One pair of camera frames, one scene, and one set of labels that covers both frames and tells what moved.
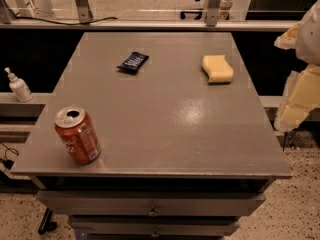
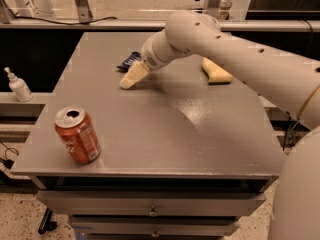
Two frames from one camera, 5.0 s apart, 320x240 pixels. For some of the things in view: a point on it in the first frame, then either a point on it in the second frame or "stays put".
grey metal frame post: x=82 y=3 stays put
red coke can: x=78 y=134 stays put
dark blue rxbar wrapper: x=133 y=63 stays put
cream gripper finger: x=288 y=40 -> x=156 y=51
